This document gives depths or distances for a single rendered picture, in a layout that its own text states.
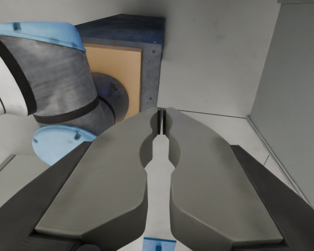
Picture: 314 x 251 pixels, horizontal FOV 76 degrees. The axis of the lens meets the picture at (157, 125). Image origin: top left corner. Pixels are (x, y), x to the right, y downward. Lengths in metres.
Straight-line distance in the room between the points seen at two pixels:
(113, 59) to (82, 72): 0.18
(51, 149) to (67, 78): 0.13
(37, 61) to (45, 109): 0.08
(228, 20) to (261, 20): 0.22
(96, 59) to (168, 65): 1.10
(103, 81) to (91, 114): 0.15
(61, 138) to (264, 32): 1.52
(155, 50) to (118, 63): 0.10
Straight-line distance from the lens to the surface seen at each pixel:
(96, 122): 0.38
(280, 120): 1.43
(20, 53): 0.33
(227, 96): 1.74
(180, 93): 1.66
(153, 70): 0.56
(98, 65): 0.54
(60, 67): 0.33
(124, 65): 0.52
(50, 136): 0.37
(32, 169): 2.25
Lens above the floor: 1.53
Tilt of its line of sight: 58 degrees down
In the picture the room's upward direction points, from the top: 175 degrees counter-clockwise
